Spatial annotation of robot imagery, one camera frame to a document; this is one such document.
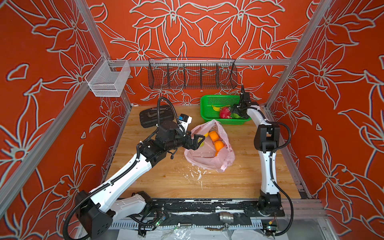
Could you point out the pink dragon fruit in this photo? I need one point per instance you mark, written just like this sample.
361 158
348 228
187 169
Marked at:
225 113

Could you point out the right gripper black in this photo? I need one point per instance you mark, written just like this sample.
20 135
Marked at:
243 115

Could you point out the black tool case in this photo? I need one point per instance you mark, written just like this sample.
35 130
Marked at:
149 117

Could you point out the black wire wall basket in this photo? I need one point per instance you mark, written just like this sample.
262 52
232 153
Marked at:
192 73

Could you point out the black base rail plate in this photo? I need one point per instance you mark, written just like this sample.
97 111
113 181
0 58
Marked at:
249 207

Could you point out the yellow banana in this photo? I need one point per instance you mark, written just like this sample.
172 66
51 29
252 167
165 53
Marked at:
216 109

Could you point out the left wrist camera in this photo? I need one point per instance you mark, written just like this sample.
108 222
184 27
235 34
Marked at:
170 130

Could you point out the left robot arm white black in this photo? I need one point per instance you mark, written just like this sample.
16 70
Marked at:
98 209

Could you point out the pink plastic bag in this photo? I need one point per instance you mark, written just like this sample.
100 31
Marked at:
207 156

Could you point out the orange fruit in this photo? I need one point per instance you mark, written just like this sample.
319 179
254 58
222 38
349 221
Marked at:
214 136
219 145

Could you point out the green plastic basket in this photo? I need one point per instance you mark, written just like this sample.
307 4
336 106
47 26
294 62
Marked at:
208 114

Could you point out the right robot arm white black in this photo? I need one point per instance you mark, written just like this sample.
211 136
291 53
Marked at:
270 137

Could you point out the white wire wall basket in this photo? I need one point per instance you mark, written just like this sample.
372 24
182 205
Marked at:
108 78

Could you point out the green round fruit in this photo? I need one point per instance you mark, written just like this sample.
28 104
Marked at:
236 116

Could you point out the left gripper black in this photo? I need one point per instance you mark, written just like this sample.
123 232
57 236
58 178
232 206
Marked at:
194 144

